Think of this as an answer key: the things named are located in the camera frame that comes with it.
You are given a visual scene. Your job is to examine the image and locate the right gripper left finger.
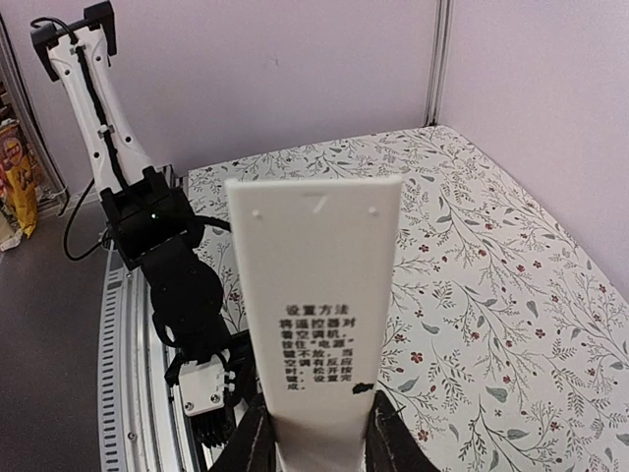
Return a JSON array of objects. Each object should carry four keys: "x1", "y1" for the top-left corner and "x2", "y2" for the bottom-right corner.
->
[{"x1": 208, "y1": 393, "x2": 278, "y2": 472}]

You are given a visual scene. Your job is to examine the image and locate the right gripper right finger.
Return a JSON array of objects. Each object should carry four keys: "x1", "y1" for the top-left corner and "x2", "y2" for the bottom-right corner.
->
[{"x1": 365, "y1": 390, "x2": 438, "y2": 472}]

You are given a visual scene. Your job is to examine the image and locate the white remote battery cover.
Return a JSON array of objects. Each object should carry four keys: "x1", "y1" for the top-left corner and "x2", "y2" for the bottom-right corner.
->
[{"x1": 225, "y1": 176, "x2": 402, "y2": 471}]

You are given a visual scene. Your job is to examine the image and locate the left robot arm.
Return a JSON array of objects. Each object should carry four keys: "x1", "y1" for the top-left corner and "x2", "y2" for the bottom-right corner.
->
[{"x1": 30, "y1": 1, "x2": 237, "y2": 364}]

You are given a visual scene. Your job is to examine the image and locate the floral patterned table mat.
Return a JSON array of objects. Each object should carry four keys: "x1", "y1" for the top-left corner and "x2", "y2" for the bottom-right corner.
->
[{"x1": 188, "y1": 126, "x2": 628, "y2": 471}]

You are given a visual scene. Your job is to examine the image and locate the yellow snack bag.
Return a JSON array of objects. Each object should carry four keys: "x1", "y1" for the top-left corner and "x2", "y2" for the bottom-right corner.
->
[{"x1": 1, "y1": 119, "x2": 38, "y2": 239}]

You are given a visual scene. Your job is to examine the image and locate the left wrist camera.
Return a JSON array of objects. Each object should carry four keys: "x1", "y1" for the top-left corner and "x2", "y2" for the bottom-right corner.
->
[{"x1": 165, "y1": 349, "x2": 239, "y2": 447}]

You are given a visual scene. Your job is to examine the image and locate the aluminium front rail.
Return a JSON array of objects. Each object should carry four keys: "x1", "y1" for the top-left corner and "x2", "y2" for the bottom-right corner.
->
[{"x1": 97, "y1": 245, "x2": 211, "y2": 471}]

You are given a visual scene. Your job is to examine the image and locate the left aluminium frame post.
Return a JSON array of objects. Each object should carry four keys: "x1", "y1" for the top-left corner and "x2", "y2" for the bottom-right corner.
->
[{"x1": 424, "y1": 0, "x2": 455, "y2": 127}]

